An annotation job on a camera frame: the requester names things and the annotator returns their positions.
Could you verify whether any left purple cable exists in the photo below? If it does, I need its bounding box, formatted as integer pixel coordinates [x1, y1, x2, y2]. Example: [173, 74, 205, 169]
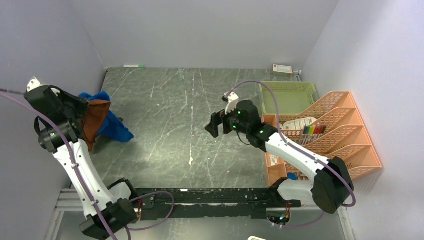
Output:
[0, 88, 175, 240]

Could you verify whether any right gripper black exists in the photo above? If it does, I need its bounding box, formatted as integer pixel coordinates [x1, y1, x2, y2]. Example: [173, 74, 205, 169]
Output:
[205, 102, 250, 138]

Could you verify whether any purple cable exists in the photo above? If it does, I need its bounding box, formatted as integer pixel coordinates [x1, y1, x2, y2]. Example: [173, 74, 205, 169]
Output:
[226, 80, 357, 229]
[0, 88, 175, 240]

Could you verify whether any blue towel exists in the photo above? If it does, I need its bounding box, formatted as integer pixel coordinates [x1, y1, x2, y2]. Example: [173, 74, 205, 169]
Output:
[78, 91, 134, 143]

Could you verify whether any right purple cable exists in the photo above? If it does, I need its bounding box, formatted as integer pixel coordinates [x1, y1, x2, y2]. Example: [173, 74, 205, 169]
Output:
[226, 80, 357, 229]

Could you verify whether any orange file organizer rack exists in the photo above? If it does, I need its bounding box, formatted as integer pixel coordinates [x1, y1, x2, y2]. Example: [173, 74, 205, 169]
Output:
[279, 91, 382, 180]

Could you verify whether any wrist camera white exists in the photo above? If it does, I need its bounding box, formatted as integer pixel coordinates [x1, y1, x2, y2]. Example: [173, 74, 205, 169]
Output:
[26, 76, 42, 93]
[222, 92, 240, 115]

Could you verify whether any green plastic basket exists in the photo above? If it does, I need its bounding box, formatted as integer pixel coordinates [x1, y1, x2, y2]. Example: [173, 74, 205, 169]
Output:
[259, 81, 317, 115]

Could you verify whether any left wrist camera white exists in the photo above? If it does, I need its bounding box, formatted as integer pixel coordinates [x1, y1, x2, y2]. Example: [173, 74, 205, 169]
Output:
[26, 76, 42, 93]

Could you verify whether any brown towel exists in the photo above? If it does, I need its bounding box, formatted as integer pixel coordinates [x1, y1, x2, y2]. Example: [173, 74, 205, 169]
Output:
[79, 99, 111, 153]

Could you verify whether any coloured marker set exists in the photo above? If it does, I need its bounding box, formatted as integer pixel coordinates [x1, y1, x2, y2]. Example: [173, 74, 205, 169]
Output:
[302, 124, 327, 135]

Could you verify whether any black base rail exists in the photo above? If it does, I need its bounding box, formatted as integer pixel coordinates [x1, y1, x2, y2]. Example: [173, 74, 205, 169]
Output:
[133, 188, 301, 221]

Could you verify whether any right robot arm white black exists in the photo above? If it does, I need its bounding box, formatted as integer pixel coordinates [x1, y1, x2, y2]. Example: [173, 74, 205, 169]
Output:
[204, 100, 356, 214]

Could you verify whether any white red box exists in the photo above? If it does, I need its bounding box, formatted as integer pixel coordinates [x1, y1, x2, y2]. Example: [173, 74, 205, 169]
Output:
[272, 64, 293, 75]

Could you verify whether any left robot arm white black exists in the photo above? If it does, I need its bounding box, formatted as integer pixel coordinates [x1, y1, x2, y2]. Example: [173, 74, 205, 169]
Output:
[24, 85, 139, 240]

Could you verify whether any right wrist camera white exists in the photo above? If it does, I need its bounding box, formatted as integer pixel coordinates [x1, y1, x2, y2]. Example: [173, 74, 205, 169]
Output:
[222, 92, 240, 115]

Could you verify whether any white green marker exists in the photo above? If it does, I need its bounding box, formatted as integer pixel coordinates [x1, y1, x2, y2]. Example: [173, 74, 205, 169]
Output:
[123, 64, 145, 68]

